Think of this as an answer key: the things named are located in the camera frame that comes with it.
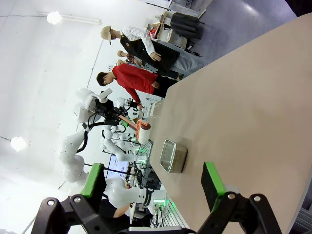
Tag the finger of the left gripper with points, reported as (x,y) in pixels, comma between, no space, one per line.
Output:
(124,123)
(123,112)

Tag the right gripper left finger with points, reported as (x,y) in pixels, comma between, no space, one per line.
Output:
(73,214)

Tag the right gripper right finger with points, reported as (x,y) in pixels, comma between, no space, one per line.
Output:
(243,214)

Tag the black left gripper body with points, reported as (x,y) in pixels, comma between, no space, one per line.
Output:
(113,116)

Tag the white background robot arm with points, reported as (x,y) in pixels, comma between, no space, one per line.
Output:
(114,148)
(124,103)

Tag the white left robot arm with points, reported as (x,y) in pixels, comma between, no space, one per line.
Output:
(73,151)

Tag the hand of red-shirt person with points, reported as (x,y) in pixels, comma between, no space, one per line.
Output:
(156,85)
(140,106)

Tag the hand of white-shirt figure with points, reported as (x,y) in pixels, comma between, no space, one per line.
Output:
(156,56)

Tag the person in red shirt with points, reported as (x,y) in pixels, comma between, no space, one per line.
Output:
(131,78)

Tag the computer monitor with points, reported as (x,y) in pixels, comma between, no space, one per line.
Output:
(118,168)

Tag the rectangular steel container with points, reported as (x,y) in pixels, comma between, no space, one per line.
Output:
(178,158)

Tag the figure in white shirt, apron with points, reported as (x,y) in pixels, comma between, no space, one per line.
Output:
(146,51)

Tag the grey covered table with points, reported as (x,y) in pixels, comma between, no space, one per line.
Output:
(187,62)

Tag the round ceiling lamp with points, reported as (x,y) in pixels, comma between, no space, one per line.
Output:
(53,17)
(18,143)

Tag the ceiling tube light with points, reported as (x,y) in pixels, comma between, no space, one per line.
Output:
(80,19)

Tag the black office chair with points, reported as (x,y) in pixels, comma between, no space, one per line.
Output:
(186,25)

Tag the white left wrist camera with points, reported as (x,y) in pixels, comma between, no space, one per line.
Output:
(105,95)

